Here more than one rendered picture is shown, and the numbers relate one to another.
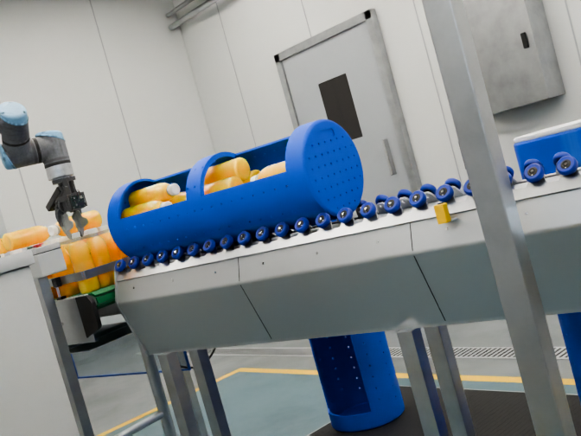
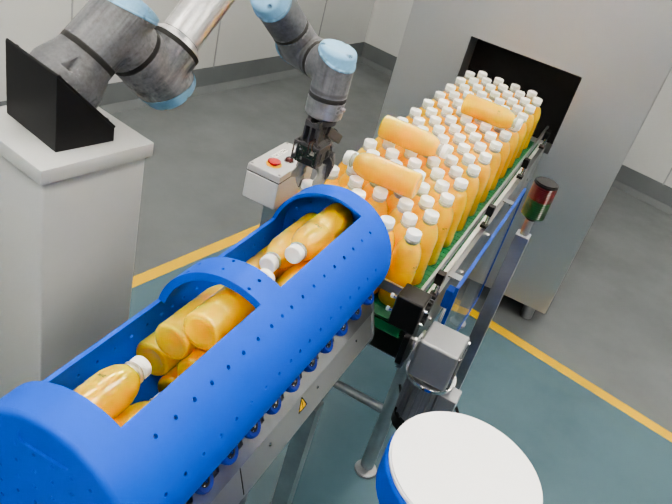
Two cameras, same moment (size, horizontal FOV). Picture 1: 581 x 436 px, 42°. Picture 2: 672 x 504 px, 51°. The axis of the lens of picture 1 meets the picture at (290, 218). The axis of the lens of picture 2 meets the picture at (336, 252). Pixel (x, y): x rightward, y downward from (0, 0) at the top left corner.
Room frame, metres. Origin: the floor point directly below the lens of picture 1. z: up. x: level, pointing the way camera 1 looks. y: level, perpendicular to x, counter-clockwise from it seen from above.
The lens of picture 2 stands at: (2.18, -0.78, 1.95)
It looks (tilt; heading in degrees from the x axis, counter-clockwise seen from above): 32 degrees down; 69
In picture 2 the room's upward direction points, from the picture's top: 16 degrees clockwise
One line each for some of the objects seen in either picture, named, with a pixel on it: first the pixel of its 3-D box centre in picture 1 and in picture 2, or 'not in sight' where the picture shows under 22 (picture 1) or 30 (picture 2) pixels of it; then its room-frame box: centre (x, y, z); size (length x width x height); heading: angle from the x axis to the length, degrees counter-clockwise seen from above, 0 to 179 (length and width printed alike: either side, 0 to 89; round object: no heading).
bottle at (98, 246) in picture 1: (99, 259); not in sight; (2.70, 0.70, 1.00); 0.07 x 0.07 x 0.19
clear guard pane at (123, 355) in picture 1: (113, 320); (469, 293); (3.30, 0.87, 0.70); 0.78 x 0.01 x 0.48; 51
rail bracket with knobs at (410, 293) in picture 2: not in sight; (407, 310); (2.87, 0.46, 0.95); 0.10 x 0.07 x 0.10; 141
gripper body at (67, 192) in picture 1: (67, 195); (315, 139); (2.62, 0.72, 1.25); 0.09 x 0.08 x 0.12; 51
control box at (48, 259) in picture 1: (35, 262); (279, 174); (2.59, 0.89, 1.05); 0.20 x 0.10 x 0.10; 51
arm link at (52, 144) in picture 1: (52, 149); (332, 71); (2.62, 0.73, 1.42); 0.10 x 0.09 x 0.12; 118
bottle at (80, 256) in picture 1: (83, 264); not in sight; (2.64, 0.75, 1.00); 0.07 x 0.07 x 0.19
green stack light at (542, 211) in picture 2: not in sight; (536, 206); (3.21, 0.62, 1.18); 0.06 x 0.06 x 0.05
